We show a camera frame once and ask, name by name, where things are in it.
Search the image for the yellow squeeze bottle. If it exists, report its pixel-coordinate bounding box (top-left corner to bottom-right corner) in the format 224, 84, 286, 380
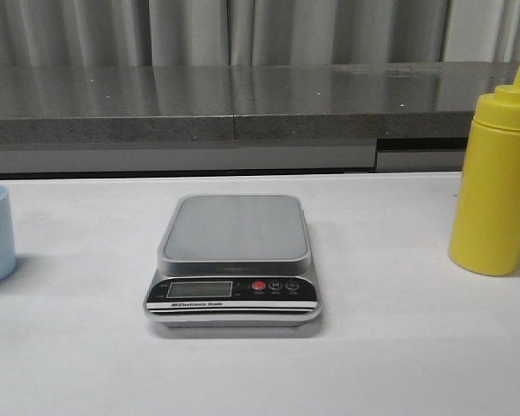
448, 63, 520, 276

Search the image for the silver digital kitchen scale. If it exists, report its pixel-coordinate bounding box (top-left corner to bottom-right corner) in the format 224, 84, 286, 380
143, 194, 322, 328

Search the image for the grey stone counter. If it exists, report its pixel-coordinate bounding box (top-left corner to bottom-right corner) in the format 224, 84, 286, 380
0, 62, 517, 178

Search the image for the grey pleated curtain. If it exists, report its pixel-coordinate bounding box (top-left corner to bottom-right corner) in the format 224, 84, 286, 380
0, 1, 520, 67

